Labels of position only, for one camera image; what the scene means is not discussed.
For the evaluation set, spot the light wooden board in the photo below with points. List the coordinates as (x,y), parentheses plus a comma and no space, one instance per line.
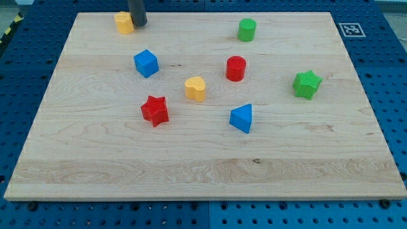
(90,142)

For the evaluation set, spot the black bolt bottom right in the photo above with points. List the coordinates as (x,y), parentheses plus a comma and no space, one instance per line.
(385,204)

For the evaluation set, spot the black bolt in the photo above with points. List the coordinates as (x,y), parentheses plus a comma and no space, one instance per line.
(32,206)
(385,204)

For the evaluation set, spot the yellow heart block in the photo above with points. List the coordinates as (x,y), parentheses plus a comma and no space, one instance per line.
(194,88)

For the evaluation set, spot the green cylinder block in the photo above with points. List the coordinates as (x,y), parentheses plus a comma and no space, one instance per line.
(247,29)

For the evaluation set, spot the blue triangle block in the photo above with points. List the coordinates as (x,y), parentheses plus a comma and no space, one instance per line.
(241,118)

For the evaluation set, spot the yellow hexagon block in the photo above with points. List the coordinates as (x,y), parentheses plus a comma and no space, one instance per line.
(124,23)

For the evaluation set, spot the black bolt bottom left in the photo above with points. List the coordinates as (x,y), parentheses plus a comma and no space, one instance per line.
(32,206)

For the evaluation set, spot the white fiducial marker tag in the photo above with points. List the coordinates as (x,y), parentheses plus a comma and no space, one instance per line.
(351,30)

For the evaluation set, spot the blue cube block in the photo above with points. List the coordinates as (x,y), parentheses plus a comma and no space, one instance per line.
(146,63)

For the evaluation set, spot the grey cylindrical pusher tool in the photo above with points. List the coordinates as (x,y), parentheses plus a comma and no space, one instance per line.
(138,12)

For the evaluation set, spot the red star block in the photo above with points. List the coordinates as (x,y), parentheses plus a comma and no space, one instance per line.
(155,110)

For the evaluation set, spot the red cylinder block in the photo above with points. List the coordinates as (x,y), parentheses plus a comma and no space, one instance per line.
(235,68)

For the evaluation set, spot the green star block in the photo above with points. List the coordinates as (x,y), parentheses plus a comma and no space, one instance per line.
(306,84)

